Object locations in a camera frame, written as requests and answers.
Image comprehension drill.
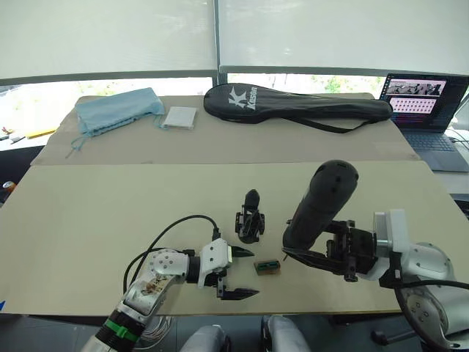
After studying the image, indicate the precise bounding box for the grey rounded shape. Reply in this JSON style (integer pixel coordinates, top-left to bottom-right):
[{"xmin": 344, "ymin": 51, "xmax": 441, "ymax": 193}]
[
  {"xmin": 178, "ymin": 323, "xmax": 232, "ymax": 352},
  {"xmin": 260, "ymin": 314, "xmax": 313, "ymax": 352}
]

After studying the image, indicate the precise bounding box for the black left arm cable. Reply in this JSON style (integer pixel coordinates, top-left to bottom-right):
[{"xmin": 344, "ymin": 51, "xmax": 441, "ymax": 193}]
[{"xmin": 123, "ymin": 213, "xmax": 222, "ymax": 295}]

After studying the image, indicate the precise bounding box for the flat white box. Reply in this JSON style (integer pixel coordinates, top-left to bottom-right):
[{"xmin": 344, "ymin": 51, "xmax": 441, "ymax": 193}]
[{"xmin": 161, "ymin": 106, "xmax": 199, "ymax": 131}]

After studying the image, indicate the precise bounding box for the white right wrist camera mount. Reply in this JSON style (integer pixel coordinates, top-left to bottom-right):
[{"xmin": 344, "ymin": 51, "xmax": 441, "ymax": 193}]
[{"xmin": 372, "ymin": 208, "xmax": 410, "ymax": 254}]

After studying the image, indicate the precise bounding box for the beige board sheet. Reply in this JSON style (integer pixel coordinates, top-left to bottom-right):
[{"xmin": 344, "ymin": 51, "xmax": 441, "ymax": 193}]
[{"xmin": 0, "ymin": 160, "xmax": 469, "ymax": 317}]

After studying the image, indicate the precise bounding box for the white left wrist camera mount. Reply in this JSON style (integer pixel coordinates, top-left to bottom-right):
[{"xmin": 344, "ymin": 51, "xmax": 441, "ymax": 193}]
[{"xmin": 196, "ymin": 238, "xmax": 235, "ymax": 289}]

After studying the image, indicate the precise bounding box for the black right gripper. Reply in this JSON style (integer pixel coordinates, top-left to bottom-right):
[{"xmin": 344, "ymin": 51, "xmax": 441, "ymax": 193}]
[{"xmin": 281, "ymin": 219, "xmax": 380, "ymax": 283}]

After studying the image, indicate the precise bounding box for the yellow flat object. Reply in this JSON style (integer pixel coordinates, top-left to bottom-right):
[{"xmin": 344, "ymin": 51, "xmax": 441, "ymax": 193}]
[{"xmin": 24, "ymin": 127, "xmax": 59, "ymax": 140}]

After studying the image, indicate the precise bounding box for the black chair base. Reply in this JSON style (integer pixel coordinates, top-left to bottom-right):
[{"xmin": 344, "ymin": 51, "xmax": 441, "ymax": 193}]
[{"xmin": 369, "ymin": 324, "xmax": 417, "ymax": 346}]

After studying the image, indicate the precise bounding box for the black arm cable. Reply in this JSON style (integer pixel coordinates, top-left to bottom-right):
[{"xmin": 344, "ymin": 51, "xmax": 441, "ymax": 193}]
[
  {"xmin": 123, "ymin": 213, "xmax": 222, "ymax": 295},
  {"xmin": 379, "ymin": 252, "xmax": 469, "ymax": 350}
]

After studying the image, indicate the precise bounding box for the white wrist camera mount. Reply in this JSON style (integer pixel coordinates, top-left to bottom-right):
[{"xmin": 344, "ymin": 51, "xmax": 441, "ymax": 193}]
[
  {"xmin": 372, "ymin": 208, "xmax": 410, "ymax": 254},
  {"xmin": 196, "ymin": 238, "xmax": 235, "ymax": 289}
]

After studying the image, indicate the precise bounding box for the open dark laptop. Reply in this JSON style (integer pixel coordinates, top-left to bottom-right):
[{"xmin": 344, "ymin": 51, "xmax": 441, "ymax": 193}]
[{"xmin": 378, "ymin": 73, "xmax": 469, "ymax": 173}]

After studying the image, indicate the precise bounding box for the grey window frame post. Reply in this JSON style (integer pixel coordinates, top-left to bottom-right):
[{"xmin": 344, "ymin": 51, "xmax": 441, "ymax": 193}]
[{"xmin": 211, "ymin": 0, "xmax": 229, "ymax": 98}]

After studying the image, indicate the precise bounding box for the white wire bundle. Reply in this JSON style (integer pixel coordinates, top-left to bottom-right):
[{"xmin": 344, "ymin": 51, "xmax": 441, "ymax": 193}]
[{"xmin": 141, "ymin": 314, "xmax": 174, "ymax": 340}]

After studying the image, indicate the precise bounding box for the small clutter on sill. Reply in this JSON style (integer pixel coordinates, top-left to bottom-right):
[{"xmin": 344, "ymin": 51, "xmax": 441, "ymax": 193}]
[{"xmin": 0, "ymin": 125, "xmax": 25, "ymax": 144}]

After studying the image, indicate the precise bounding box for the small brown green finger piece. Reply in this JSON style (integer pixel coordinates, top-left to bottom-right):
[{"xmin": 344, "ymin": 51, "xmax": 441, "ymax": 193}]
[{"xmin": 254, "ymin": 259, "xmax": 283, "ymax": 276}]

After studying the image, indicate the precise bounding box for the black racket bag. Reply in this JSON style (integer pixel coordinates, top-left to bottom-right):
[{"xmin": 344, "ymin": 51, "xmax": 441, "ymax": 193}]
[{"xmin": 203, "ymin": 83, "xmax": 394, "ymax": 135}]

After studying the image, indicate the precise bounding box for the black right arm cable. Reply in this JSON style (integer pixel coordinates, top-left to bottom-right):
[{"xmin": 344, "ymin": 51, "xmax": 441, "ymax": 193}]
[{"xmin": 379, "ymin": 252, "xmax": 469, "ymax": 350}]

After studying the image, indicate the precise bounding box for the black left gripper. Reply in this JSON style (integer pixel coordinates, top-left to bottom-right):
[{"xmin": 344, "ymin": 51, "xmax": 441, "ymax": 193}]
[{"xmin": 204, "ymin": 246, "xmax": 261, "ymax": 302}]

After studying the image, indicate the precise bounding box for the white roller blind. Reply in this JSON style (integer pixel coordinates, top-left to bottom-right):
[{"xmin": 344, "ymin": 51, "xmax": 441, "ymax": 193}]
[
  {"xmin": 218, "ymin": 0, "xmax": 469, "ymax": 78},
  {"xmin": 0, "ymin": 0, "xmax": 218, "ymax": 87}
]

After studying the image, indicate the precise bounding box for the black loose gripper body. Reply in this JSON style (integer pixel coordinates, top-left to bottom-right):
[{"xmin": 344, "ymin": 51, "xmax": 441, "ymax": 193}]
[{"xmin": 234, "ymin": 188, "xmax": 267, "ymax": 244}]

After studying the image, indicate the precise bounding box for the light blue drawstring bag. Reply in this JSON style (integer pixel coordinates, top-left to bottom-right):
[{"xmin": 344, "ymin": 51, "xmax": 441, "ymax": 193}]
[{"xmin": 64, "ymin": 87, "xmax": 165, "ymax": 159}]

